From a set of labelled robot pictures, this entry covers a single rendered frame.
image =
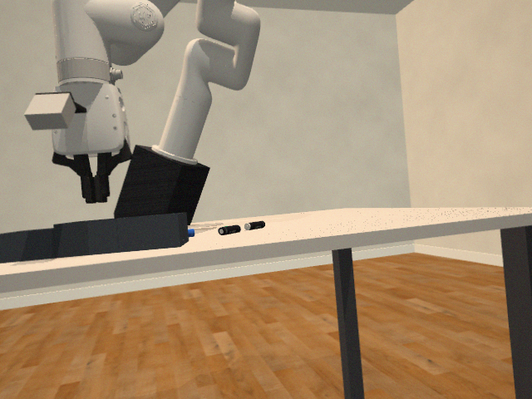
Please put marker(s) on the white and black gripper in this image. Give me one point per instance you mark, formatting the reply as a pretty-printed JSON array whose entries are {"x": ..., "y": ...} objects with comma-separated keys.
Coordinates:
[{"x": 100, "y": 129}]

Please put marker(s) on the black aa battery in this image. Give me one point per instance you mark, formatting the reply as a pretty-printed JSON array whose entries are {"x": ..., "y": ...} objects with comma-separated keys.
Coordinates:
[
  {"x": 230, "y": 229},
  {"x": 254, "y": 225}
]

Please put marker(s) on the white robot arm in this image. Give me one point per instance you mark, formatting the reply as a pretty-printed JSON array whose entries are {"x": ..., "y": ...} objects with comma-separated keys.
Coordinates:
[{"x": 89, "y": 35}]

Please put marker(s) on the dark grey rack of three bins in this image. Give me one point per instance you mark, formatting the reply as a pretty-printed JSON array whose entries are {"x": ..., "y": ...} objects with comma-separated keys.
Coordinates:
[{"x": 103, "y": 236}]

